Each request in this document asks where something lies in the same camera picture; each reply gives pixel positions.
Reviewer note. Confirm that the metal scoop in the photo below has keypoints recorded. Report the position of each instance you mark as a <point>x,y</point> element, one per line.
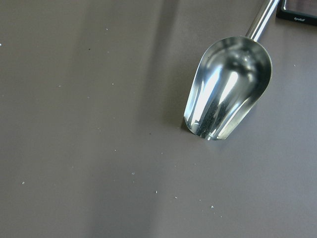
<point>232,75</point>

